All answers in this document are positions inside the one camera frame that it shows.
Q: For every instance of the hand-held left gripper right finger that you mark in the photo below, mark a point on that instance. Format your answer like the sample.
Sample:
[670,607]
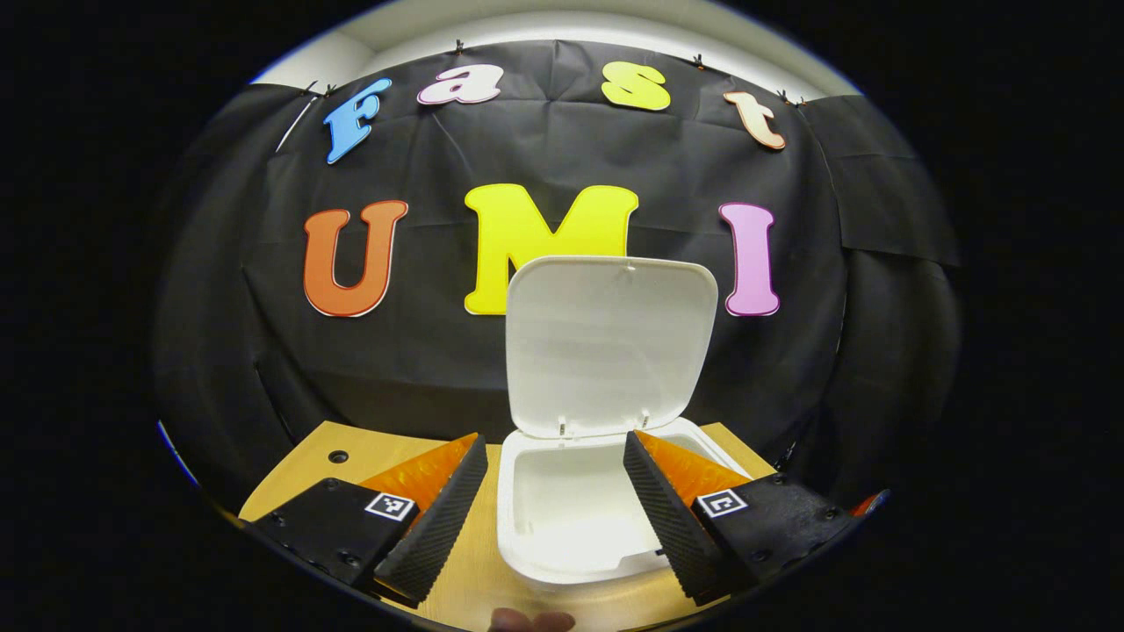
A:
[672,518]

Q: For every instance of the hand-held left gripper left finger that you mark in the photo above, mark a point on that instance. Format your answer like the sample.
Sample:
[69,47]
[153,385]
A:
[439,518]

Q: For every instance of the white desktop garbage bin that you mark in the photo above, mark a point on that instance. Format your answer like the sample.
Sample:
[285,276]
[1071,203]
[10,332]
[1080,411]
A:
[606,351]

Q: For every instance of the wooden desktop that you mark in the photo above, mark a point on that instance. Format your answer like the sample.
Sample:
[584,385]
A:
[479,579]

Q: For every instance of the black backdrop cloth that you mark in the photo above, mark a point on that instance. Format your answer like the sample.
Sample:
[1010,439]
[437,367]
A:
[439,351]

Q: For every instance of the row of black cloth clips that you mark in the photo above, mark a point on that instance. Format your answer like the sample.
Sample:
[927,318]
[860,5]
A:
[458,46]

